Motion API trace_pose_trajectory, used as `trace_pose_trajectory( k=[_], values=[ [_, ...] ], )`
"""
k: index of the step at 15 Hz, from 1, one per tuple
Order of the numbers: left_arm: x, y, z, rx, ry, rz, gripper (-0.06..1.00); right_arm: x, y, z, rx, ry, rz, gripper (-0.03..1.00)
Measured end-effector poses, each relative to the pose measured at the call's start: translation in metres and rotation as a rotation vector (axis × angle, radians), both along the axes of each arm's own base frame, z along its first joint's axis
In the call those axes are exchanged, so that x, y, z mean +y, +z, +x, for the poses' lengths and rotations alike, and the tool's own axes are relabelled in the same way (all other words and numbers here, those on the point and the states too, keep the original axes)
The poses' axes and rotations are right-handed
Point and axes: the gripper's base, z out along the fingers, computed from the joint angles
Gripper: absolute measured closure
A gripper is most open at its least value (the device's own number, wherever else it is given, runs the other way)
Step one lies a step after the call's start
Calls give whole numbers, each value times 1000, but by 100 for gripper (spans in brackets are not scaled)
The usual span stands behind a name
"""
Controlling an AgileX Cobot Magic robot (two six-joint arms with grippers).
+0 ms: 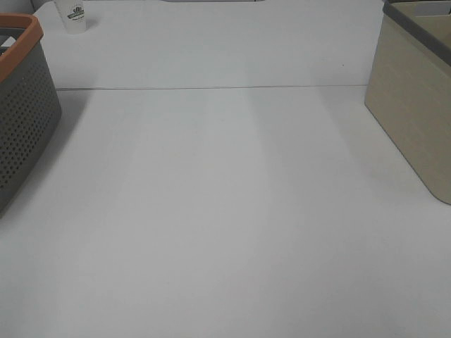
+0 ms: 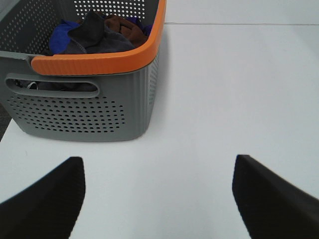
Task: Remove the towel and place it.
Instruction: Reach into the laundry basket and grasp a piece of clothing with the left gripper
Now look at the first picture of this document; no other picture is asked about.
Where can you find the beige bin grey rim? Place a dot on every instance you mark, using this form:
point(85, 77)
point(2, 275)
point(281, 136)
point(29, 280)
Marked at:
point(409, 88)

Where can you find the grey perforated basket orange rim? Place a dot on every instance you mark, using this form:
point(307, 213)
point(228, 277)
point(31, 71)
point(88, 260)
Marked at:
point(30, 108)

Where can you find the white paper cup green logo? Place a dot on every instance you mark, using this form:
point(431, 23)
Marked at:
point(72, 14)

